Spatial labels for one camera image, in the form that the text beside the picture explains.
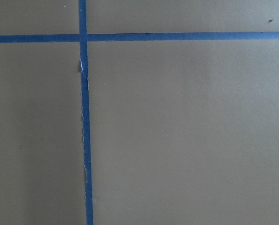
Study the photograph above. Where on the horizontal blue tape strip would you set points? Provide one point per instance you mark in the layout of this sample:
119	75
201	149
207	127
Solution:
140	37

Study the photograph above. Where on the vertical blue tape strip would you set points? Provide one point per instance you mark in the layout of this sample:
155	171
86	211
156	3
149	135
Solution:
85	110

